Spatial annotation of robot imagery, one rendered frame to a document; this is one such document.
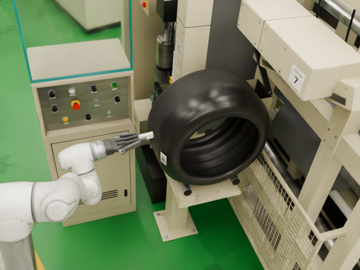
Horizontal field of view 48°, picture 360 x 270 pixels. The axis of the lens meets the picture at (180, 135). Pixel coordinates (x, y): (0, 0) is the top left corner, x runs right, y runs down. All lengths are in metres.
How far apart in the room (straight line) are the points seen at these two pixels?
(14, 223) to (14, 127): 2.69
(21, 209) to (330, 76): 1.17
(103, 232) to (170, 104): 1.48
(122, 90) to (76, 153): 0.68
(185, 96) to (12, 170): 2.12
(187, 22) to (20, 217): 1.13
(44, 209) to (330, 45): 1.21
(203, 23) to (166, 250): 1.68
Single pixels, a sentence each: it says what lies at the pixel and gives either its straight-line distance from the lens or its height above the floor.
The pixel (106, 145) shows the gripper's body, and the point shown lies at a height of 1.25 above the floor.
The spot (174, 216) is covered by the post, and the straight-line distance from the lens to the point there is 2.96.
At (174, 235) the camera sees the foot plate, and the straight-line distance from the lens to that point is 3.07.
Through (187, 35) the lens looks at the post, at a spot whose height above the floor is 1.62.
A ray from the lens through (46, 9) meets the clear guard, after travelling 2.11.
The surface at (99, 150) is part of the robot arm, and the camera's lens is 1.89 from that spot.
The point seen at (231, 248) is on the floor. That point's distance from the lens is 3.08.
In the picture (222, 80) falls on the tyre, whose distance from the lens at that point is 1.92.
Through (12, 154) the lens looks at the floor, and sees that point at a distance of 3.79.
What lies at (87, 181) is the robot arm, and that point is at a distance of 1.89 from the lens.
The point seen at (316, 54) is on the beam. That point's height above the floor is 1.78.
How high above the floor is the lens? 2.56
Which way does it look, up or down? 42 degrees down
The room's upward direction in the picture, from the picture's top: 5 degrees clockwise
